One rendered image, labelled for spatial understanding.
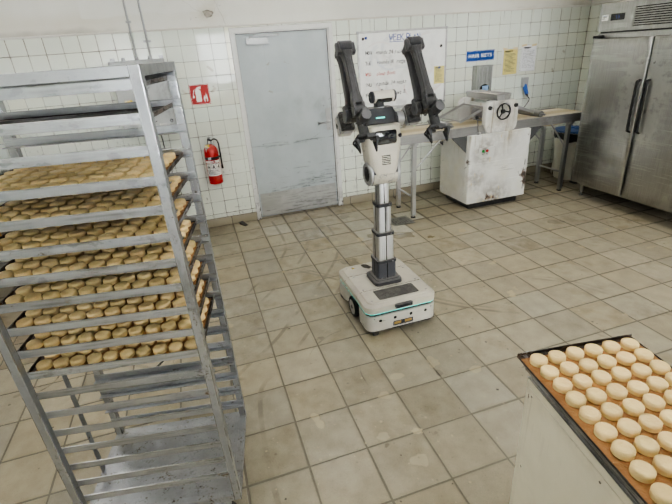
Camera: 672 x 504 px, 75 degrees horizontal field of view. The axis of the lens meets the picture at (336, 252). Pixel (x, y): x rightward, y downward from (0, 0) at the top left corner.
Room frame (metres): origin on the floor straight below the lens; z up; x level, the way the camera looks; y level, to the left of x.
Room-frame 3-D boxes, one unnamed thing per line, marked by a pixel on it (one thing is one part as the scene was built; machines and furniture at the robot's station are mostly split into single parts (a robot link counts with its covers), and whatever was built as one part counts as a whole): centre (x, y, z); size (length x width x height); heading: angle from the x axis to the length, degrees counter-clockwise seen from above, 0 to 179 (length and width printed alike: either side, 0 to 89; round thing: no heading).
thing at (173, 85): (1.72, 0.54, 0.97); 0.03 x 0.03 x 1.70; 6
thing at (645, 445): (0.73, -0.70, 0.91); 0.05 x 0.05 x 0.02
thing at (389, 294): (2.83, -0.34, 0.24); 0.68 x 0.53 x 0.41; 16
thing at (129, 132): (1.65, 0.84, 1.59); 0.64 x 0.03 x 0.03; 96
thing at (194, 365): (1.65, 0.84, 0.51); 0.64 x 0.03 x 0.03; 96
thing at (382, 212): (2.84, -0.34, 0.65); 0.11 x 0.11 x 0.40; 16
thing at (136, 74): (1.27, 0.49, 0.97); 0.03 x 0.03 x 1.70; 6
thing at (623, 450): (0.72, -0.64, 0.91); 0.05 x 0.05 x 0.02
